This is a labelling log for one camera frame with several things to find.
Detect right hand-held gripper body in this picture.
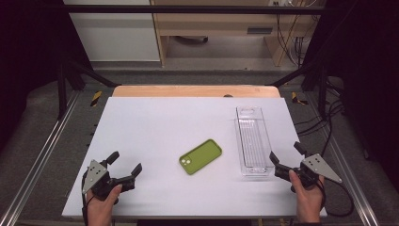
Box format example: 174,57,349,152
274,153,343,190

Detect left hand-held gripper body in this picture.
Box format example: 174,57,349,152
82,159,136,202

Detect clear plastic container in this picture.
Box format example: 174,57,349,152
234,105,276,178

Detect person's left hand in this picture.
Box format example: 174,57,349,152
86,184,123,226

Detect person's right hand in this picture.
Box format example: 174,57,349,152
288,169,326,223

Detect yellow black tape strip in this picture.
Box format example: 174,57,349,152
89,90,104,108
291,91,309,106

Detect white cabinet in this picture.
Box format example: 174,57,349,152
62,0,162,62

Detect grey desk label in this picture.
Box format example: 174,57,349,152
247,26,274,35

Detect light wooden desk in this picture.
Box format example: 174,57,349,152
150,0,318,68

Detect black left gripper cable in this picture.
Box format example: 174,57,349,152
80,175,96,226

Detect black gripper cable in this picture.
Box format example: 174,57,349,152
80,175,96,226
315,179,355,218

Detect metal floor rail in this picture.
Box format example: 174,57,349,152
0,91,81,226
304,92,381,226

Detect black floor cables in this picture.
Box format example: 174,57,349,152
295,74,346,158

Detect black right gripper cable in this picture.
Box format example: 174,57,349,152
315,179,355,218

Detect black frame leg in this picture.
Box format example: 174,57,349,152
56,59,121,121
265,57,329,121

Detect hanging cables behind desk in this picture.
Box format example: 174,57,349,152
275,0,316,68

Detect black horizontal frame bar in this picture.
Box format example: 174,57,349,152
62,4,328,15

